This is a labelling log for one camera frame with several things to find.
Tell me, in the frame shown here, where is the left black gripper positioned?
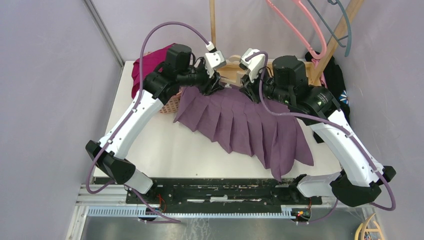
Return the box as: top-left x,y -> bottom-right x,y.
177,58 -> 225,96

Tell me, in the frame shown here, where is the beige wooden hanger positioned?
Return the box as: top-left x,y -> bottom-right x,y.
218,55 -> 245,87

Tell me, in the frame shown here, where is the purple pleated skirt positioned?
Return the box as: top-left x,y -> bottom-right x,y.
174,87 -> 315,181

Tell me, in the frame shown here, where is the magenta skirt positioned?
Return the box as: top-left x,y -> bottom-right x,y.
131,43 -> 173,99

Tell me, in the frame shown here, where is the pink plastic hanger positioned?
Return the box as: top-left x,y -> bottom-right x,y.
265,0 -> 328,60

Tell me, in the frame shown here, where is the blue-grey plastic hanger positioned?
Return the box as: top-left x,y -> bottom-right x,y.
306,0 -> 353,58

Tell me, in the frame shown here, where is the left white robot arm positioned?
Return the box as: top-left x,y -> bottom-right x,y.
85,43 -> 226,204

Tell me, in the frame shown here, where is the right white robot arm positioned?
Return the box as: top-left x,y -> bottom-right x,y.
239,51 -> 396,207

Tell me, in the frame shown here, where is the wooden hanger on floor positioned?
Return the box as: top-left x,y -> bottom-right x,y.
353,213 -> 386,240

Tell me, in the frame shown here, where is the orange plastic basket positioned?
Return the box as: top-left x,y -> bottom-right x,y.
159,90 -> 183,114

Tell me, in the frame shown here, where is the black floral garment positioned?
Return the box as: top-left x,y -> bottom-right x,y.
319,56 -> 351,123

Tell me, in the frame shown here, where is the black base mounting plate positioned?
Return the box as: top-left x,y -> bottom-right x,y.
126,177 -> 323,214

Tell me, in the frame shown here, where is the wooden clothes rack frame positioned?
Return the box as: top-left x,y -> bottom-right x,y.
209,0 -> 364,86

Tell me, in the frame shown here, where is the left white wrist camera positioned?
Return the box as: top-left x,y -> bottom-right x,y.
204,41 -> 227,79

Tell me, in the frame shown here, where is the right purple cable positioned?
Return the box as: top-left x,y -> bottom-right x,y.
245,51 -> 397,226

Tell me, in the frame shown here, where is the purple cable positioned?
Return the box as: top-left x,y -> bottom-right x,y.
245,51 -> 397,226
85,21 -> 218,224

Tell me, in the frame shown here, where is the grey slotted cable duct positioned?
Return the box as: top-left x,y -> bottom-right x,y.
86,206 -> 311,220

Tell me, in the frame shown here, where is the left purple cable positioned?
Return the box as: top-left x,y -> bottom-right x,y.
85,21 -> 218,224

